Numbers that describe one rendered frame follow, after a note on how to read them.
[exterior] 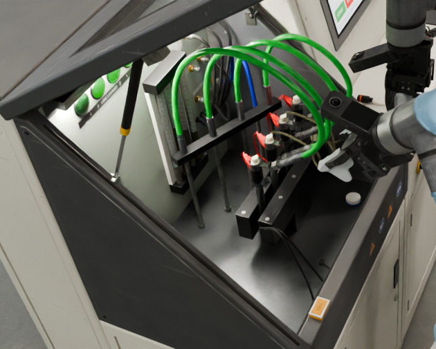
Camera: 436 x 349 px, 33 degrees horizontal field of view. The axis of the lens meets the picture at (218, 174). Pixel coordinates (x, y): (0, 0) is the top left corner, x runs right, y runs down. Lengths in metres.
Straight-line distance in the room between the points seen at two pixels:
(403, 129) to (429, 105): 0.07
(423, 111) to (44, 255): 1.03
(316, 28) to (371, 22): 0.35
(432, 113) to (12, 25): 0.95
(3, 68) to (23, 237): 0.46
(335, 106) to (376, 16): 1.08
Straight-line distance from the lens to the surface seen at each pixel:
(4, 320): 3.12
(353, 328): 1.90
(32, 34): 1.63
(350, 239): 1.77
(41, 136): 1.47
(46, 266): 1.87
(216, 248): 1.95
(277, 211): 1.80
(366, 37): 2.26
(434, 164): 1.14
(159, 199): 1.94
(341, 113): 1.27
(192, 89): 1.96
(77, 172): 1.47
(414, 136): 1.15
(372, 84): 2.17
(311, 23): 1.96
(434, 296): 2.87
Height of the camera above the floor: 2.27
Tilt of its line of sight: 42 degrees down
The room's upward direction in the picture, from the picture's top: 12 degrees counter-clockwise
